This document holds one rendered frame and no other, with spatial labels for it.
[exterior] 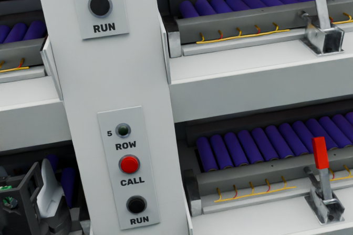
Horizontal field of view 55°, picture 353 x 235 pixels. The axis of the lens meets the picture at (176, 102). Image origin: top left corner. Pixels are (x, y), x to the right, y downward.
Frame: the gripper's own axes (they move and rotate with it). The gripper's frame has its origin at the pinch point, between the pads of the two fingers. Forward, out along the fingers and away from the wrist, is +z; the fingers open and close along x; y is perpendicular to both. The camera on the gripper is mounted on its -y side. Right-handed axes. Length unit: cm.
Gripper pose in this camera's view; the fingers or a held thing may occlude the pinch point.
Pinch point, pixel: (41, 192)
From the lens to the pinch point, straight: 44.7
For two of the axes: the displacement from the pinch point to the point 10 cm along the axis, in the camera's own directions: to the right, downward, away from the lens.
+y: -1.3, -9.6, -2.5
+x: -9.8, 1.6, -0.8
